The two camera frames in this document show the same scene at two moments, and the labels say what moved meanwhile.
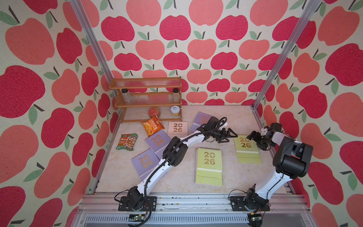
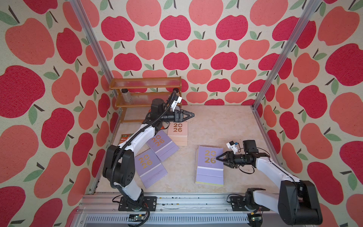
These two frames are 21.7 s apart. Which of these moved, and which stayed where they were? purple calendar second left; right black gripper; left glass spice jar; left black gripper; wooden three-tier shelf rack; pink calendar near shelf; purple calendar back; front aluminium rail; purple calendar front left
Moved: left black gripper; purple calendar back; right black gripper
Stayed: pink calendar near shelf; front aluminium rail; left glass spice jar; purple calendar front left; wooden three-tier shelf rack; purple calendar second left
